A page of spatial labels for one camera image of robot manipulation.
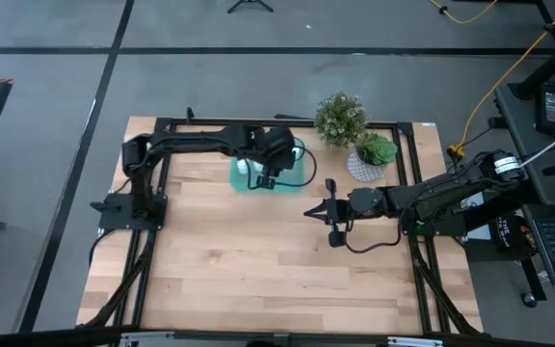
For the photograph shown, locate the black tripod legs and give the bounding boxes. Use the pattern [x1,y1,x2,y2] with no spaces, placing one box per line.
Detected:
[225,0,276,14]

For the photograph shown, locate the yellow cable with yellow plug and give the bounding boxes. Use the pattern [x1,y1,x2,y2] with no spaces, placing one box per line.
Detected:
[448,0,555,160]

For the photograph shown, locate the black right camera cable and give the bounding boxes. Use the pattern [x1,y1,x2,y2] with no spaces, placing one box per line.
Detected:
[343,224,404,255]

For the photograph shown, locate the teal translucent plastic basket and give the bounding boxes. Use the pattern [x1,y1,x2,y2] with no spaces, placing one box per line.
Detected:
[228,137,306,195]

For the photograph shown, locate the black power adapter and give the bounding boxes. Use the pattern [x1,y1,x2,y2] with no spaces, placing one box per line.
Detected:
[534,82,555,137]

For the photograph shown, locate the black left camera cable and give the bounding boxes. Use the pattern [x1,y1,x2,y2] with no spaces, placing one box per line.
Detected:
[244,137,318,192]

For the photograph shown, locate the white paper sheet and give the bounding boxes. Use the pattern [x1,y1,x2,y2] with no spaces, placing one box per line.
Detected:
[464,222,494,242]

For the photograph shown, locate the succulent in white triangle-pattern pot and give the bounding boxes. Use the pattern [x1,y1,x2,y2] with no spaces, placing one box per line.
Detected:
[346,132,399,183]

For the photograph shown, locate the black desk foot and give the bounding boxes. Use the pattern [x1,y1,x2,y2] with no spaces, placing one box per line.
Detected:
[507,0,555,101]

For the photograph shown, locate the black bag with print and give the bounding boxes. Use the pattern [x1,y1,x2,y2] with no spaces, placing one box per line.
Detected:
[491,214,538,257]

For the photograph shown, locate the black aluminium table frame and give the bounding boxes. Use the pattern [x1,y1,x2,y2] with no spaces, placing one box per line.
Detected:
[82,106,484,336]

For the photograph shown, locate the black side desk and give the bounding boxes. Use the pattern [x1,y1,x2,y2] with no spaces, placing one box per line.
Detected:
[492,79,555,209]

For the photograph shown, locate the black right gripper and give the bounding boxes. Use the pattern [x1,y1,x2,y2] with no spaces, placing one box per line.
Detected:
[304,177,356,231]

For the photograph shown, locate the black crossbeam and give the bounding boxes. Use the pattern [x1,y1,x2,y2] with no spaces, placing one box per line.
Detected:
[0,326,555,347]

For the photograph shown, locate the white-flowered plant in black pot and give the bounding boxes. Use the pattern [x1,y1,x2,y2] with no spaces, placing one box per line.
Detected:
[314,91,369,148]

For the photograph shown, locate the yellow cable with black connector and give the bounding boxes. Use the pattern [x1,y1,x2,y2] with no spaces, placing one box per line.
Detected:
[426,0,500,25]

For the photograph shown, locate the black camera cable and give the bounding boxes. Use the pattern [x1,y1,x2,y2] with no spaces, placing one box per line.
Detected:
[244,137,318,192]
[343,224,404,255]

